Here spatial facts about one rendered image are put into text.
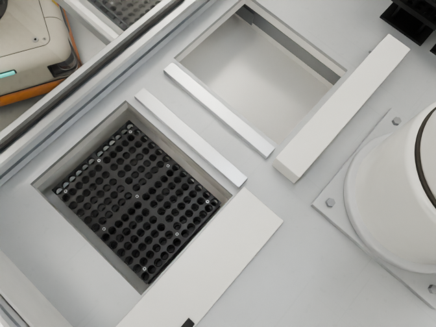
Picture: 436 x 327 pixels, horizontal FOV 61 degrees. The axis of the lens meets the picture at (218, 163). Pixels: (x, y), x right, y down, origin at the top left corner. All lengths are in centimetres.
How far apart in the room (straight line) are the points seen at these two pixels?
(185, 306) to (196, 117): 30
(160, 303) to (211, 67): 49
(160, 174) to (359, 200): 32
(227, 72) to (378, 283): 49
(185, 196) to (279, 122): 26
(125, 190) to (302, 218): 29
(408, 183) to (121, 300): 41
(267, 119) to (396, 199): 35
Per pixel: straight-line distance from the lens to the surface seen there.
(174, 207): 63
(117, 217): 64
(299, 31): 75
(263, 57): 84
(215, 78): 80
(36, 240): 62
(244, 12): 86
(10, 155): 62
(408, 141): 49
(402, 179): 49
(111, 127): 76
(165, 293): 56
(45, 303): 59
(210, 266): 56
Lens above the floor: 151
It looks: 71 degrees down
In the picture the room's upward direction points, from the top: 10 degrees clockwise
